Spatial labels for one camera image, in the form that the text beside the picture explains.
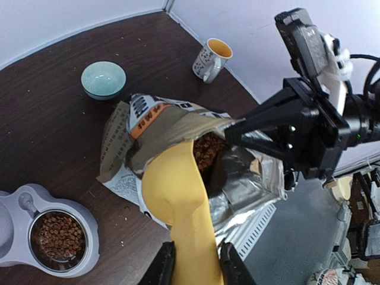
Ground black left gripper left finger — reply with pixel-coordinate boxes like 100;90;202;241
139;242;176;285

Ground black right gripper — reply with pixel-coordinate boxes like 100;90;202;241
224;78;349;180

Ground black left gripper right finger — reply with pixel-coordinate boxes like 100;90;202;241
220;242;257;285

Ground yellow plastic scoop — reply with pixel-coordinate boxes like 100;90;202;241
142;141;224;284

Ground dog food bag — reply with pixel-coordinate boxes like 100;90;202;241
98;94;286;259

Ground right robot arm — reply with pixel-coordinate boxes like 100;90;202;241
224;57;379;179

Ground grey double pet feeder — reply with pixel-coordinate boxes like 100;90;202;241
1;183;100;278

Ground patterned mug yellow inside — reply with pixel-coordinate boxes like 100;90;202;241
192;38;233;84

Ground steel bowl in feeder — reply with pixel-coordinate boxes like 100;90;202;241
30;211;86;271

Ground light green ceramic bowl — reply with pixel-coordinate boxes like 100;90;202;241
80;61;128;101

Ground front aluminium rail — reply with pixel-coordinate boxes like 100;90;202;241
232;204;277;261

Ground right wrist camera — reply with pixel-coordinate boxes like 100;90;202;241
274;8;356;113

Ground right aluminium frame post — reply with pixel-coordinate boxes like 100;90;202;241
162;0;176;14

